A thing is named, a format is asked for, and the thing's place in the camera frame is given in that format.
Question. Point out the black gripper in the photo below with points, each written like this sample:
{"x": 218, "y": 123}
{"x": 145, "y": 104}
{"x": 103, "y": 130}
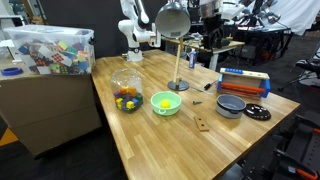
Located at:
{"x": 212, "y": 26}

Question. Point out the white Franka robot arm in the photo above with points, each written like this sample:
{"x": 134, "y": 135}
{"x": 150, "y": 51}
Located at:
{"x": 134, "y": 30}

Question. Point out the grey desk lamp wooden pole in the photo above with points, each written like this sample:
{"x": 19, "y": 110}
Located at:
{"x": 172, "y": 20}

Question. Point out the dark green case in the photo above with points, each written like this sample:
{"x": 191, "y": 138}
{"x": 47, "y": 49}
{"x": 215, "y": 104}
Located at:
{"x": 225, "y": 42}

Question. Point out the wooden table with white legs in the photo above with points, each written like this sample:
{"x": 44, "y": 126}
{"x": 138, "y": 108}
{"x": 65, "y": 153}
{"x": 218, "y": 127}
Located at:
{"x": 235, "y": 45}

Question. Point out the blue white bottle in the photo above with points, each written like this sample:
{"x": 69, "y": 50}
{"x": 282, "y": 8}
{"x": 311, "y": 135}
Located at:
{"x": 192, "y": 59}

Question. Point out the blue toy brick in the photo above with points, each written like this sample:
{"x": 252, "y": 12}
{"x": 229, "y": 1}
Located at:
{"x": 234, "y": 71}

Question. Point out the wooden blue toy toolbox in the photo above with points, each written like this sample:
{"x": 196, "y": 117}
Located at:
{"x": 245, "y": 79}

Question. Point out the orange toy rod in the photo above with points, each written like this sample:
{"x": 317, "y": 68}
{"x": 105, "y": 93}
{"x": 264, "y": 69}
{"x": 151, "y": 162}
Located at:
{"x": 243, "y": 88}

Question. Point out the red toy rod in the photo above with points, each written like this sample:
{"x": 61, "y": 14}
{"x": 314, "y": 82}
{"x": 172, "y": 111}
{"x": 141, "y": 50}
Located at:
{"x": 238, "y": 92}

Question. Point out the black bolt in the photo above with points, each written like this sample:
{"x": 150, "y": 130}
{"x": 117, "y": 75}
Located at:
{"x": 196, "y": 102}

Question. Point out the grey cooking pot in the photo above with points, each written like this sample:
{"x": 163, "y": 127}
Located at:
{"x": 230, "y": 108}

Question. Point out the yellow ball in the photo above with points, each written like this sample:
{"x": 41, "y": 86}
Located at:
{"x": 165, "y": 103}

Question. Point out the brown wooden block with holes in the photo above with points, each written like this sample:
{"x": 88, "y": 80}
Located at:
{"x": 201, "y": 124}

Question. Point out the mint green bowl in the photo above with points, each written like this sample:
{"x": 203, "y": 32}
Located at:
{"x": 156, "y": 104}

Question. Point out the black pot lid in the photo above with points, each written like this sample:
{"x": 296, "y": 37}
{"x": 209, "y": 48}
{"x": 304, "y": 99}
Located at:
{"x": 257, "y": 112}

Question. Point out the white curtain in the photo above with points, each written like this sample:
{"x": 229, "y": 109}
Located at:
{"x": 300, "y": 13}

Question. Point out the clear jar of coloured cubes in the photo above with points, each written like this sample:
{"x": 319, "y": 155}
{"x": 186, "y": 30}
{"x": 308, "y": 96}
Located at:
{"x": 127, "y": 96}

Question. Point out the black equipment stand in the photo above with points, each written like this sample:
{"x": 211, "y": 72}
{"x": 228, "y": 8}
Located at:
{"x": 300, "y": 146}

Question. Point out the clear bin of puzzle cubes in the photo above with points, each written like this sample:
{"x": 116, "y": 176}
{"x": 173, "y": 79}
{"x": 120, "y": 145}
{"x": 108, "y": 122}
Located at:
{"x": 50, "y": 50}

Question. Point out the cardboard box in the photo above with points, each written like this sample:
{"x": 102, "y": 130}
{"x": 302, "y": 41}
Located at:
{"x": 46, "y": 110}

